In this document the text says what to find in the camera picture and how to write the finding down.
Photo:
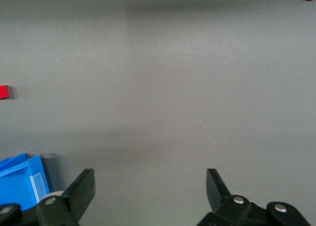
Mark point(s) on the dark grey table mat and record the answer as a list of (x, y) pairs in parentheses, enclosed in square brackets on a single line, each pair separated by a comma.
[(158, 87)]

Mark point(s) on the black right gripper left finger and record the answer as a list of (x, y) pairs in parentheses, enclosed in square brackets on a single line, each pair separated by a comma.
[(79, 191)]

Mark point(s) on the blue plastic storage bin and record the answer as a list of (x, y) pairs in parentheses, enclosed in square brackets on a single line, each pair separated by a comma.
[(14, 186)]

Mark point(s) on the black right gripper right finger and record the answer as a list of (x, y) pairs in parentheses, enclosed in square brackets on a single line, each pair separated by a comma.
[(217, 194)]

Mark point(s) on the small red cube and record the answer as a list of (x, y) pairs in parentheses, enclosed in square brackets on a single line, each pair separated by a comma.
[(3, 92)]

